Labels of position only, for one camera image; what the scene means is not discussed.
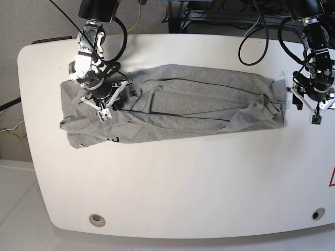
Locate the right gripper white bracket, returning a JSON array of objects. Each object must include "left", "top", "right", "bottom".
[{"left": 80, "top": 79, "right": 135, "bottom": 113}]

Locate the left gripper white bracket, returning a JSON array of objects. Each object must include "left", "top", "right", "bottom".
[{"left": 286, "top": 85, "right": 334, "bottom": 122}]

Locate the grey T-shirt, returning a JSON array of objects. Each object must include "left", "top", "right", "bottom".
[{"left": 60, "top": 65, "right": 286, "bottom": 149}]

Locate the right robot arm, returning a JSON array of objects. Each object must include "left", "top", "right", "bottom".
[{"left": 69, "top": 1, "right": 133, "bottom": 122}]

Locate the red triangle sticker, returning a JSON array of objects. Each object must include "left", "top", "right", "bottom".
[{"left": 329, "top": 168, "right": 335, "bottom": 187}]

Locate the black bar behind table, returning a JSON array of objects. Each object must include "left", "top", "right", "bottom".
[{"left": 31, "top": 36, "right": 72, "bottom": 44}]

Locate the black table leg stand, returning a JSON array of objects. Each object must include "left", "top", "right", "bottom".
[{"left": 164, "top": 1, "right": 189, "bottom": 34}]

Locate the right table grommet hole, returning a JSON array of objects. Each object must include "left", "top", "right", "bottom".
[{"left": 312, "top": 208, "right": 325, "bottom": 221}]

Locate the table grommet hole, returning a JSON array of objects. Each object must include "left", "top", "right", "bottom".
[
  {"left": 89, "top": 214, "right": 106, "bottom": 227},
  {"left": 312, "top": 208, "right": 325, "bottom": 221}
]

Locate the left table grommet hole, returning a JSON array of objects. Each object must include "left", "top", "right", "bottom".
[{"left": 89, "top": 214, "right": 106, "bottom": 227}]

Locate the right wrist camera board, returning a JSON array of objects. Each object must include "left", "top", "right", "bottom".
[{"left": 97, "top": 108, "right": 113, "bottom": 123}]

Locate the white cable at left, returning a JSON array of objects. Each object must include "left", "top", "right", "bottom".
[{"left": 0, "top": 121, "right": 26, "bottom": 141}]

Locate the yellow cable on floor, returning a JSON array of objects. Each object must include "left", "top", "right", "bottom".
[{"left": 120, "top": 4, "right": 142, "bottom": 36}]

